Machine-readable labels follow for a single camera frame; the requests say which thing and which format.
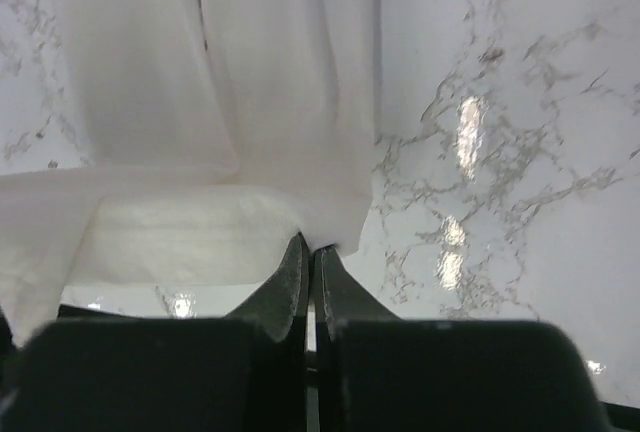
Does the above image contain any white t-shirt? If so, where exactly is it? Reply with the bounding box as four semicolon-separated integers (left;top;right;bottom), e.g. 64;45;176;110
1;0;379;346

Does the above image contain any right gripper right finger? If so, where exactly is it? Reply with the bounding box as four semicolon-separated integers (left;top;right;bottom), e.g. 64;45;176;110
313;247;610;431

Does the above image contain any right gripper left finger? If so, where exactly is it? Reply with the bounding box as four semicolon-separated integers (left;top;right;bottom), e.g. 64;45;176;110
1;236;306;431

